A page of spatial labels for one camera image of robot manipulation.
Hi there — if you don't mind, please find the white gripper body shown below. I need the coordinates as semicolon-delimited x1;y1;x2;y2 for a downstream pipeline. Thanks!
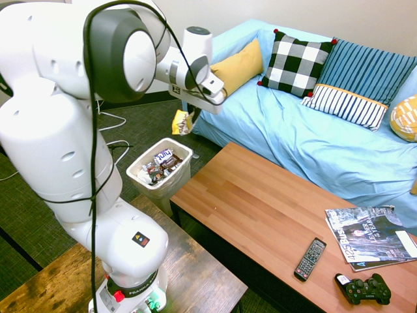
167;82;228;115

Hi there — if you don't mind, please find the yellow chip bag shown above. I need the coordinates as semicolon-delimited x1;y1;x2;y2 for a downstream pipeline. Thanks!
171;108;196;136

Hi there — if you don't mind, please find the white trash bin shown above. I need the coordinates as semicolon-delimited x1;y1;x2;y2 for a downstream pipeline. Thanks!
126;137;194;200

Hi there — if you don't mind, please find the crumpled white paper trash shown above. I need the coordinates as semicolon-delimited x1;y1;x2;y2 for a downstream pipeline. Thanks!
136;166;154;186

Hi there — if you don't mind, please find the grey plastic trash bin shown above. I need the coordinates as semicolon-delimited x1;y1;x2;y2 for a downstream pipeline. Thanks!
126;137;194;218

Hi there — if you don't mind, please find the purple hint wrapper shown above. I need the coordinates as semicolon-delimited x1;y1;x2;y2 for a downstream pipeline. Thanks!
153;148;174;166

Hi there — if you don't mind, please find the brown snack wrapper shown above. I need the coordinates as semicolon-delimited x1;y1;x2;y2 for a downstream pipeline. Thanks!
160;154;184;173

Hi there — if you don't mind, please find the plain yellow pillow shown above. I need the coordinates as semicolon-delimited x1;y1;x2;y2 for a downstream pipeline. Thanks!
209;38;265;98

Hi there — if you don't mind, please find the dark crumpled wrapper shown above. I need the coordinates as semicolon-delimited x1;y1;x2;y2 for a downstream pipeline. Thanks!
145;164;165;182

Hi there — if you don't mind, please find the light blue covered sofa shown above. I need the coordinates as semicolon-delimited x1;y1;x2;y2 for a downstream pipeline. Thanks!
181;18;417;236

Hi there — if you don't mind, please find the black white checkered pillow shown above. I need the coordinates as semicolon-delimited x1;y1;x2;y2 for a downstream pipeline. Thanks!
257;28;338;98

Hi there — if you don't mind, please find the white navy striped pillow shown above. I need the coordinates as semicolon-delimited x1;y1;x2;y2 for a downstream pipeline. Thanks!
300;83;390;132

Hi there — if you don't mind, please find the blue striped pillow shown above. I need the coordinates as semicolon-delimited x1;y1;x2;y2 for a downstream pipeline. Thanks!
316;38;417;107

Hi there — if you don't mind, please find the black tv remote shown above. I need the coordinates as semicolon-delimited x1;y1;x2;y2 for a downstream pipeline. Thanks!
293;237;328;283

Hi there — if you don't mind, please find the yellow white patterned round pillow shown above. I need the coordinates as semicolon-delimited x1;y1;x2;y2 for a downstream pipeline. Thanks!
389;94;417;143

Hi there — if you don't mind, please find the business magazine with cover photo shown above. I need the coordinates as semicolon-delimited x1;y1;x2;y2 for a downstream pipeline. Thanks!
324;205;417;264

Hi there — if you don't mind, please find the small black device white label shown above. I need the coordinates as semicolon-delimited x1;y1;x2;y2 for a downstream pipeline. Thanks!
334;273;352;289

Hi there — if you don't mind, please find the magazine under cover magazine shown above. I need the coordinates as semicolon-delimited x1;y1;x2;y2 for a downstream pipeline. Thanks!
349;256;417;273

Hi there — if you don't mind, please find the black game controller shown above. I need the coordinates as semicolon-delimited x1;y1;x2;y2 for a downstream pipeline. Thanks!
343;273;392;306

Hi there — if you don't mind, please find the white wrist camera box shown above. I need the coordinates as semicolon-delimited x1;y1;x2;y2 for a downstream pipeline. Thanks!
199;73;226;97

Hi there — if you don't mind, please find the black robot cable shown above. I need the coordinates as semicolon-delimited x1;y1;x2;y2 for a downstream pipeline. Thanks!
38;0;228;313

